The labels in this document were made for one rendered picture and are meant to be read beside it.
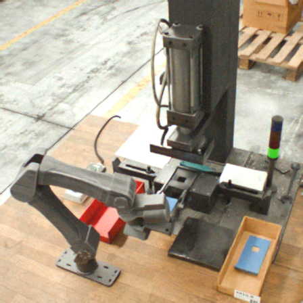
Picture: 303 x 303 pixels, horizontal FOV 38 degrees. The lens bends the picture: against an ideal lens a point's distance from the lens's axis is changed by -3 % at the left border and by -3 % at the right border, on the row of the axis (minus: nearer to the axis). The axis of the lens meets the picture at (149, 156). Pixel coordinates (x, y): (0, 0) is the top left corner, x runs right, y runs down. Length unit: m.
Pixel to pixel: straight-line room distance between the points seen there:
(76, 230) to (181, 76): 0.51
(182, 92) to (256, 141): 2.10
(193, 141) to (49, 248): 0.57
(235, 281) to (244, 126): 2.26
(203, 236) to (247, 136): 2.02
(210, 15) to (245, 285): 0.76
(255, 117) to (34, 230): 2.40
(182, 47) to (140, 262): 0.65
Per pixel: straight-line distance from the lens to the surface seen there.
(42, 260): 1.46
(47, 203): 1.18
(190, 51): 1.19
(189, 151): 1.35
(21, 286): 1.41
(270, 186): 1.61
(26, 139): 3.57
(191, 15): 1.25
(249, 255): 1.40
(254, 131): 3.43
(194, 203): 1.50
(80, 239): 1.25
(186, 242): 1.41
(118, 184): 1.10
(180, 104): 1.29
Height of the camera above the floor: 2.00
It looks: 39 degrees down
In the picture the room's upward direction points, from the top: 5 degrees counter-clockwise
